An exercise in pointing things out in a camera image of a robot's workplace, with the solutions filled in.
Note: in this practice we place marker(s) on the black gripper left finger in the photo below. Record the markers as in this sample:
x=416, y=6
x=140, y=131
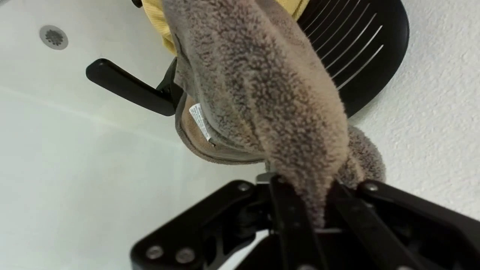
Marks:
x=290, y=230

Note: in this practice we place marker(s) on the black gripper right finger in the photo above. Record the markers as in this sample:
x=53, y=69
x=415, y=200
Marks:
x=370, y=225

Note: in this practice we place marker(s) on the grey towel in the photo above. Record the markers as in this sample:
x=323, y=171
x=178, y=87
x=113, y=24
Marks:
x=260, y=90

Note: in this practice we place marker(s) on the black mesh office chair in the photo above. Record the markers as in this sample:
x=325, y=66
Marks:
x=370, y=45

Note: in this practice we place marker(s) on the round shower drain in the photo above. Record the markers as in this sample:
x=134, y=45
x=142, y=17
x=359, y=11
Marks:
x=53, y=36

